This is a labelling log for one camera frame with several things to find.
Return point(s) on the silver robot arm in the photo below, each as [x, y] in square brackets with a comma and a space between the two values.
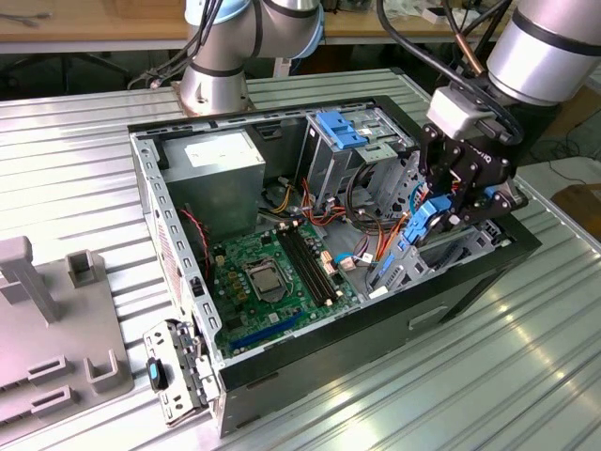
[540, 56]

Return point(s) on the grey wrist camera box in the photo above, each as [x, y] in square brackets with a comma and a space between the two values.
[455, 113]

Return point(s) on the white board connector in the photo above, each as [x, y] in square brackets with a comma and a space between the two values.
[347, 264]

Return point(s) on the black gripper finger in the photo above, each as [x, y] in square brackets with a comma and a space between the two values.
[497, 199]
[439, 155]

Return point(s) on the hard disk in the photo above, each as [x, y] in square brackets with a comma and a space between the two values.
[422, 221]

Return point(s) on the silver power supply box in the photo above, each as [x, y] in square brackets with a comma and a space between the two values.
[211, 197]

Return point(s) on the green motherboard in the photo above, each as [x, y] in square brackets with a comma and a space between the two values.
[282, 315]

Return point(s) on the open black PC case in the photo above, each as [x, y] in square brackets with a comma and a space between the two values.
[357, 338]

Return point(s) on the blue expansion slot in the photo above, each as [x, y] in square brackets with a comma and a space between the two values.
[263, 333]

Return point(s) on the grey optical drive cage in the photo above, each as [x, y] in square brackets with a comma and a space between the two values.
[328, 164]

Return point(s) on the grey parts rack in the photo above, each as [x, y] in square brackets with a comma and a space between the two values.
[70, 329]

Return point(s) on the wooden desk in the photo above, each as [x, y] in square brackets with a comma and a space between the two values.
[117, 23]

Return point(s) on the black RAM slot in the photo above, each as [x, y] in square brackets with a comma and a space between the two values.
[306, 266]
[317, 263]
[301, 268]
[312, 264]

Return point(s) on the black blue retainer latch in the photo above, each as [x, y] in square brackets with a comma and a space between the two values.
[156, 373]

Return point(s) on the brown cardboard box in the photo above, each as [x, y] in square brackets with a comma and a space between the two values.
[582, 202]

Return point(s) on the metal expansion card retainer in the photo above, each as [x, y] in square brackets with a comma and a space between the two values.
[180, 376]

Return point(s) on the grey perforated disk bay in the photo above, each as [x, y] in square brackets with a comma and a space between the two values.
[404, 263]

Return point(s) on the blue plastic drive latch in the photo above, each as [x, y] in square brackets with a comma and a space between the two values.
[338, 129]

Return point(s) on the CPU socket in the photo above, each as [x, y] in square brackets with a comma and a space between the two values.
[267, 282]

